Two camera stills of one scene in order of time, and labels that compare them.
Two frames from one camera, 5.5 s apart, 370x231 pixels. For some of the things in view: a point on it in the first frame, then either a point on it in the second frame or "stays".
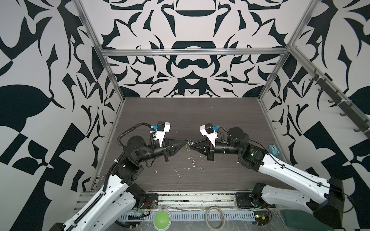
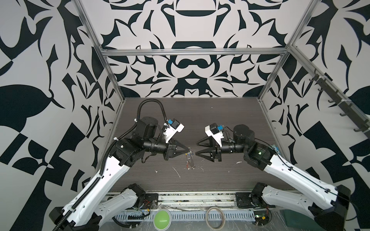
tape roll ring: (224, 219) stays
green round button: (162, 219) stays
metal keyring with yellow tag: (194, 163) to (190, 161)
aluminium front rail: (175, 201) stays
